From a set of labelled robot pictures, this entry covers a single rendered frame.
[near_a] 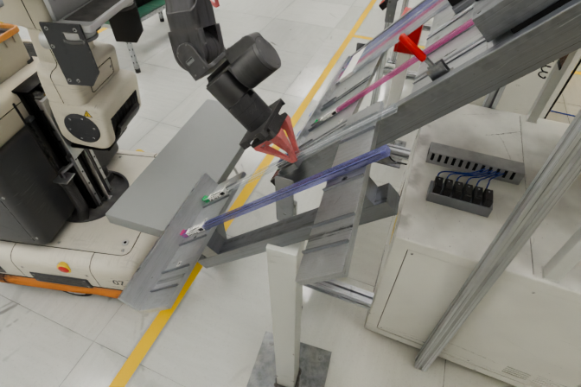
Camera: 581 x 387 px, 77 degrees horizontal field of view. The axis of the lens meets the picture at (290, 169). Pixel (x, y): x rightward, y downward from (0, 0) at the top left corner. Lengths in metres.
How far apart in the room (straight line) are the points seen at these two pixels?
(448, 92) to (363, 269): 1.08
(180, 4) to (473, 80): 0.48
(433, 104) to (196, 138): 0.81
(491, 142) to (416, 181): 0.34
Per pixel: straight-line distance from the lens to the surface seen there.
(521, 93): 2.37
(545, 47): 0.66
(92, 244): 1.50
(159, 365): 1.51
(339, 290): 1.20
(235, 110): 0.62
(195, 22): 0.60
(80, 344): 1.65
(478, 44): 0.75
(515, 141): 1.40
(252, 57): 0.57
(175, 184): 1.13
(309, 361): 1.44
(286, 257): 0.68
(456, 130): 1.36
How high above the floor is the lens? 1.38
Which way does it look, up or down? 44 degrees down
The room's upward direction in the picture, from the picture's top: straight up
